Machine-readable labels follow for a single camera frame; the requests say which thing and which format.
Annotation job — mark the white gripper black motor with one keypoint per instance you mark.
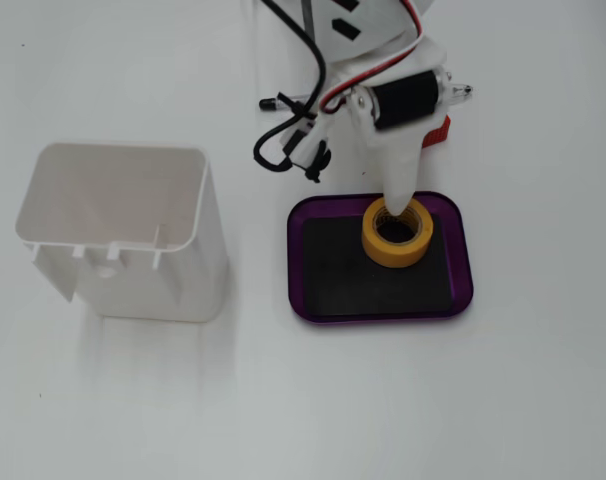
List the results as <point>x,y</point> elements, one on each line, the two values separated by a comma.
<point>402,101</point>

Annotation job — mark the yellow masking tape roll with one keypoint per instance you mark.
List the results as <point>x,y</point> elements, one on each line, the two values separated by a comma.
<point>393,255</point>

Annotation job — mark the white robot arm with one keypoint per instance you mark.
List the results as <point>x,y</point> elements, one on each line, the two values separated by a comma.
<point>378,25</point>

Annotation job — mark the white plastic container box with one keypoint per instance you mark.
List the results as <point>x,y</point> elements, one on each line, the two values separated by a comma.
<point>148,285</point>

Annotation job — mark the red textured rectangular block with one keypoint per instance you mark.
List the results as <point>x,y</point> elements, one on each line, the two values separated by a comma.
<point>439,136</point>

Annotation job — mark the purple tray with black mat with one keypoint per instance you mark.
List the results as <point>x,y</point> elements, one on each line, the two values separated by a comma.
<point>383,290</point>

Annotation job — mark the clear ballpoint pen black cap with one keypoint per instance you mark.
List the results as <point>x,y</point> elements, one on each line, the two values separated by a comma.
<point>268,104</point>

